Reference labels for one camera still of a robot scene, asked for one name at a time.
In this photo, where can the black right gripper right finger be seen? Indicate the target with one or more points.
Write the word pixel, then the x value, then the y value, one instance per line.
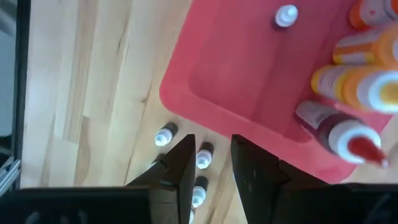
pixel 264 193

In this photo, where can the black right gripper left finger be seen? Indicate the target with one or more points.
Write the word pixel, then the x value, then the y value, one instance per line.
pixel 174 189

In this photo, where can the small white-capped dropper bottle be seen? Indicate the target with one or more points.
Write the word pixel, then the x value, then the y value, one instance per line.
pixel 286 15
pixel 198 196
pixel 203 159
pixel 163 137

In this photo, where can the red food coloring bottle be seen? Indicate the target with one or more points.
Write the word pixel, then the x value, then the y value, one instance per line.
pixel 348 140

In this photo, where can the yellow food coloring bottle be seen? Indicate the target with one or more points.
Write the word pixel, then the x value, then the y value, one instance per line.
pixel 357 87
pixel 357 49

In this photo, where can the orange food coloring bottle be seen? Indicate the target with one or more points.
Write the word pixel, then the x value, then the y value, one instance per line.
pixel 373 14

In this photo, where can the pink translucent plastic bin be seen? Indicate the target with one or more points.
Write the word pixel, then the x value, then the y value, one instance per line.
pixel 242 77

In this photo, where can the black aluminium rig frame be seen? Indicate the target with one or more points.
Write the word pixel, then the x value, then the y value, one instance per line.
pixel 22 93

